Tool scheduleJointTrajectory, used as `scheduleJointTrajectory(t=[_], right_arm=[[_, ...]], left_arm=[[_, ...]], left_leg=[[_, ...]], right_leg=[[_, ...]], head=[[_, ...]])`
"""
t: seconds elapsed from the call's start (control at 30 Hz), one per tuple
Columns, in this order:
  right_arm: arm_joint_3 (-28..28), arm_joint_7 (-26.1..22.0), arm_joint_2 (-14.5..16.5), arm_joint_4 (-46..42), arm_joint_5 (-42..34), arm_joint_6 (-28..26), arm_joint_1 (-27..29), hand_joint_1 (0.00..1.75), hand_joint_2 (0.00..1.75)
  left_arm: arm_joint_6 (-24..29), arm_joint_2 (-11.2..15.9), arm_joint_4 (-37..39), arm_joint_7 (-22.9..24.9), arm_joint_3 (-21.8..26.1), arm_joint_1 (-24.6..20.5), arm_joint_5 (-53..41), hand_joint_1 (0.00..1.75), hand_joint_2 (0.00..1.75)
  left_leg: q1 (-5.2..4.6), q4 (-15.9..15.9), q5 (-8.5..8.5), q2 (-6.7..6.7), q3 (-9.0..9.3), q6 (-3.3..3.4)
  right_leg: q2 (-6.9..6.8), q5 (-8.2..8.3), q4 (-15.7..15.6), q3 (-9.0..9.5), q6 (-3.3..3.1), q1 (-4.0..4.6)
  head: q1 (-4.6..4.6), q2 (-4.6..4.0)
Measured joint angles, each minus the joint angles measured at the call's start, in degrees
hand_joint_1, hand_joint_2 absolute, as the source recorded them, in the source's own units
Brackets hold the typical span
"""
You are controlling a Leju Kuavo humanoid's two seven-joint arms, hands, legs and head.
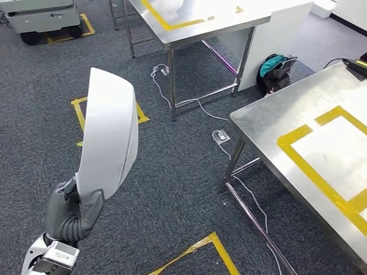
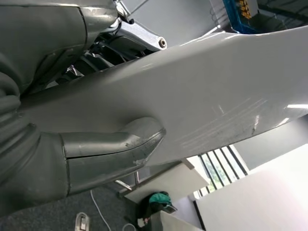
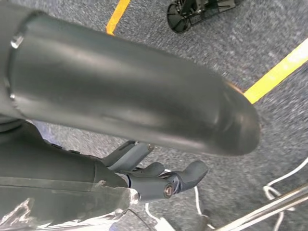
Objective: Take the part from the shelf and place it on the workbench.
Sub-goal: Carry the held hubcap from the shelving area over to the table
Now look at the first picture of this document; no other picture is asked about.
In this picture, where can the steel table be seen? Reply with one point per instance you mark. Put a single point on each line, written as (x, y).
(229, 22)

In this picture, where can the black flat device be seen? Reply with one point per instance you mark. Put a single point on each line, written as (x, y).
(355, 66)

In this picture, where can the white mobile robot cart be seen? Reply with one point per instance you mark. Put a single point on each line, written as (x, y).
(43, 17)

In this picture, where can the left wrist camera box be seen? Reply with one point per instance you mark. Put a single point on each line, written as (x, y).
(60, 258)

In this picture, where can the black teal backpack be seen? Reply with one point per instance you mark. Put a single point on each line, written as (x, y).
(275, 74)

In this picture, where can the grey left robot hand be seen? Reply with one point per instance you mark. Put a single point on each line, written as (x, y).
(61, 216)

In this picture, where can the white partition panel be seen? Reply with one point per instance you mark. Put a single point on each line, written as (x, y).
(272, 41)

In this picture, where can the grey floor socket box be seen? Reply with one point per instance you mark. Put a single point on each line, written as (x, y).
(164, 70)
(222, 136)

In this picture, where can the white curved car panel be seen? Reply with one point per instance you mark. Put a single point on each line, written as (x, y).
(109, 133)

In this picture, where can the steel workbench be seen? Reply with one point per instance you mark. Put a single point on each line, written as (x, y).
(272, 114)

